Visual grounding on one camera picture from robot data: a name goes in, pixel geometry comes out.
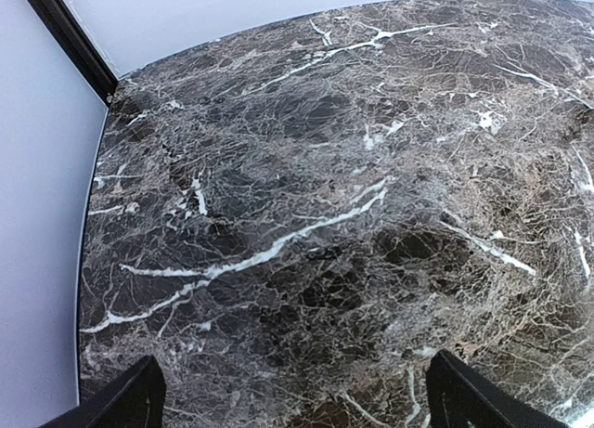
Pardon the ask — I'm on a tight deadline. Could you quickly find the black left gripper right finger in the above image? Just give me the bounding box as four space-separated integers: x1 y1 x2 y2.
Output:
426 349 567 428

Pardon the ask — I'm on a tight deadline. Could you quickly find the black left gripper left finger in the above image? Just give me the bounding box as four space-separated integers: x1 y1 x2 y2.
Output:
42 356 166 428

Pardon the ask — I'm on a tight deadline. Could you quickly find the black left corner post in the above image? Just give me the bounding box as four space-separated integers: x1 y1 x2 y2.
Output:
27 0 118 106

